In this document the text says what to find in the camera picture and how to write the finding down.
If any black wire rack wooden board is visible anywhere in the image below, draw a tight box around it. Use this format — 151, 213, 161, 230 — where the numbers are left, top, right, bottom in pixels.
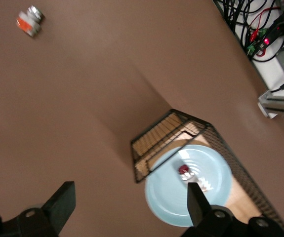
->
130, 108, 284, 237

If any orange block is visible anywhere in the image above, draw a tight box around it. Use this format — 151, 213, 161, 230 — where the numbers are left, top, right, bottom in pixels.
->
15, 5, 45, 38

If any light blue round plate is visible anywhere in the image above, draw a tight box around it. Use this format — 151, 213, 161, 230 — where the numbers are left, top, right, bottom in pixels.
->
144, 144, 233, 227

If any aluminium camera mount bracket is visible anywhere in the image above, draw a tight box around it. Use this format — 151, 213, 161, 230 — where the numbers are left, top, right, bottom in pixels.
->
257, 89, 284, 119

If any black cable bundle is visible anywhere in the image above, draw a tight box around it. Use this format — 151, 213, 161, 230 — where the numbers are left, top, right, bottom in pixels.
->
215, 0, 284, 62

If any red clip lead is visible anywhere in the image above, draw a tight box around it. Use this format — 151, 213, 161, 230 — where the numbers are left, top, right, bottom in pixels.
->
249, 8, 278, 42

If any black module with red light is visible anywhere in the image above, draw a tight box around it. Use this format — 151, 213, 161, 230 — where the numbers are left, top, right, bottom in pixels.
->
261, 14, 284, 50

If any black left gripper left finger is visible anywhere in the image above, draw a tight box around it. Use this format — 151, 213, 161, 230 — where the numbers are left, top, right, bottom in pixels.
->
0, 181, 76, 237

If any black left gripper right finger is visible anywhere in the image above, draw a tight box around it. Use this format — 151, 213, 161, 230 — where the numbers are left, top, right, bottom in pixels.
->
181, 182, 284, 237

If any green terminal connector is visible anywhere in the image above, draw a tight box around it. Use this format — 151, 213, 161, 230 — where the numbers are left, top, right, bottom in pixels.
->
245, 42, 263, 56

